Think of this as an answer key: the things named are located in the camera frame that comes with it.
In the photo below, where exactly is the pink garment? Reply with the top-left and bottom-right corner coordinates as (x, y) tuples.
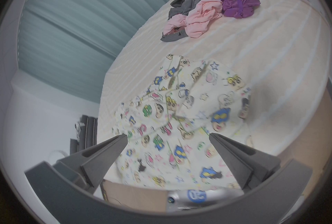
(163, 0), (223, 38)

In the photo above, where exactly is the blue-green curtain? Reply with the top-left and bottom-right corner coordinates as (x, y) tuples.
(18, 0), (177, 104)

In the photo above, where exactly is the bed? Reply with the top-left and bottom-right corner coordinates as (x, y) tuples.
(97, 0), (331, 192)

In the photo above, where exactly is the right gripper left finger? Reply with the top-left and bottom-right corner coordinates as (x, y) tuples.
(56, 134), (128, 188)

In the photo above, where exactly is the dark grey garment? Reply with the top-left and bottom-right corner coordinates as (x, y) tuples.
(160, 0), (205, 42)

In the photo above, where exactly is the purple garment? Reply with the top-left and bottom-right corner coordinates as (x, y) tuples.
(215, 0), (261, 19)

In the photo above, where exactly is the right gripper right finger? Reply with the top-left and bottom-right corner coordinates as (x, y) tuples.
(209, 133), (282, 190)

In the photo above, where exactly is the white printed pyjama top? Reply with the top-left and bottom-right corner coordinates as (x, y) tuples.
(112, 54), (253, 191)

